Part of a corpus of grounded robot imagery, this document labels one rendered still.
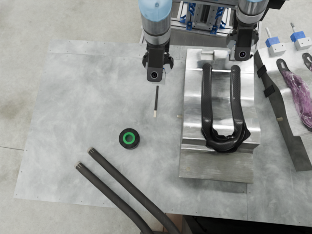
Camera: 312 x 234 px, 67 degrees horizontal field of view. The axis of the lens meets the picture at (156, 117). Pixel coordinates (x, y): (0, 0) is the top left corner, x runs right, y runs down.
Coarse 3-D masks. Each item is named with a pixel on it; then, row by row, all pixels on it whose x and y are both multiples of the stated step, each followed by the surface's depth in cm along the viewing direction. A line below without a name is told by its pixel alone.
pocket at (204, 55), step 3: (201, 51) 94; (201, 54) 96; (204, 54) 96; (207, 54) 96; (210, 54) 96; (213, 54) 96; (201, 57) 96; (204, 57) 96; (207, 57) 96; (210, 57) 96; (213, 57) 96
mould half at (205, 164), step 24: (192, 72) 92; (216, 72) 91; (240, 72) 91; (192, 96) 90; (216, 96) 89; (240, 96) 89; (192, 120) 82; (216, 120) 82; (192, 144) 86; (192, 168) 85; (216, 168) 84; (240, 168) 84
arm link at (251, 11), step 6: (240, 0) 61; (246, 0) 59; (252, 0) 57; (258, 0) 57; (264, 0) 57; (240, 6) 63; (246, 6) 61; (252, 6) 60; (258, 6) 59; (264, 6) 61; (246, 12) 63; (252, 12) 62; (258, 12) 62
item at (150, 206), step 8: (88, 152) 91; (96, 152) 90; (96, 160) 89; (104, 160) 88; (104, 168) 87; (112, 168) 86; (112, 176) 86; (120, 176) 84; (128, 184) 82; (136, 192) 80; (144, 200) 79; (152, 208) 77
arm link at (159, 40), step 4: (144, 32) 63; (168, 32) 63; (144, 36) 65; (148, 36) 63; (152, 36) 62; (160, 36) 62; (164, 36) 62; (168, 36) 64; (148, 40) 65; (152, 40) 64; (156, 40) 63; (160, 40) 63; (164, 40) 64; (156, 44) 65; (160, 44) 65
